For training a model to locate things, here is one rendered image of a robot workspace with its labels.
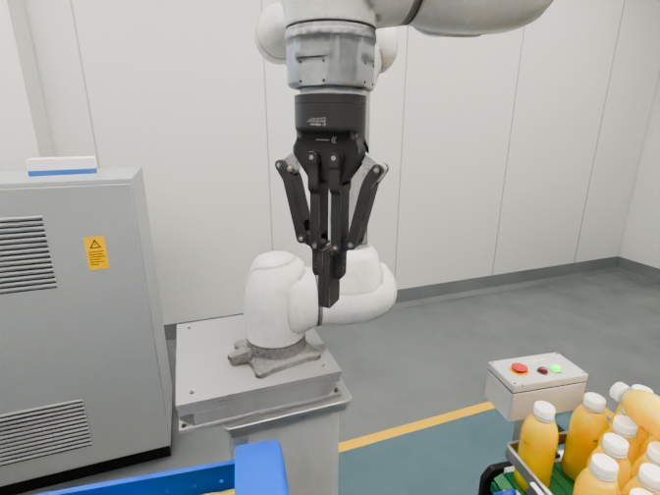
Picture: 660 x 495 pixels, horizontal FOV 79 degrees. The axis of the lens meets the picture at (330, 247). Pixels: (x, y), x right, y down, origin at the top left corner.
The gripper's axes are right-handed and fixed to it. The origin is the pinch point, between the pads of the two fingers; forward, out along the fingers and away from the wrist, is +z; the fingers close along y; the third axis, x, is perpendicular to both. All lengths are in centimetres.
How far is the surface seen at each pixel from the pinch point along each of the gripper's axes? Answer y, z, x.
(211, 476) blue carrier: -20.3, 38.3, -1.4
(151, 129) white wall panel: -210, -13, 168
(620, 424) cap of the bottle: 44, 38, 42
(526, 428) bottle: 28, 44, 39
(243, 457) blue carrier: -10.2, 26.2, -5.6
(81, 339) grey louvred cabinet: -144, 73, 55
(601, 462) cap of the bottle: 39, 38, 29
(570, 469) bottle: 39, 56, 46
